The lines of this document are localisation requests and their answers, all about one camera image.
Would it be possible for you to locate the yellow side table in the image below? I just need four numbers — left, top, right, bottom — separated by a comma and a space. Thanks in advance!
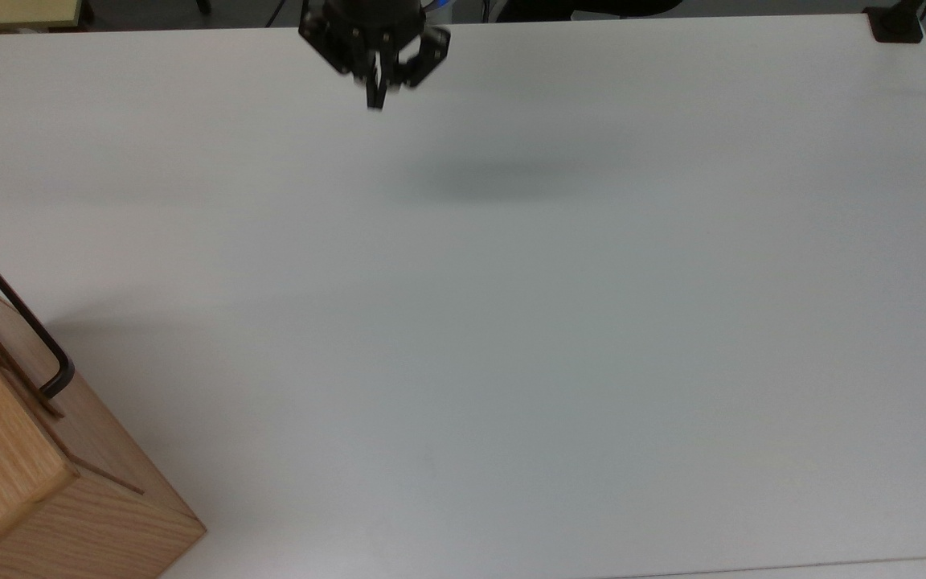
0, 0, 84, 34

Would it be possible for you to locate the black metal drawer handle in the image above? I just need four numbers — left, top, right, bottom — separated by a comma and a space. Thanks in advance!
0, 245, 76, 400

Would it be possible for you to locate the wooden drawer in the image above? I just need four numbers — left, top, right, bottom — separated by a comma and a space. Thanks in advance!
0, 264, 146, 493

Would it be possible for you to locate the black table clamp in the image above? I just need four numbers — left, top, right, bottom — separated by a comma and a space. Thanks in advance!
863, 0, 926, 44

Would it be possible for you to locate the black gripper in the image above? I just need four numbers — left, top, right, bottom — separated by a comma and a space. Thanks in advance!
298, 0, 453, 111

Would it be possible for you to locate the wooden drawer cabinet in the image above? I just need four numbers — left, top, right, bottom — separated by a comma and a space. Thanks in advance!
0, 264, 208, 579

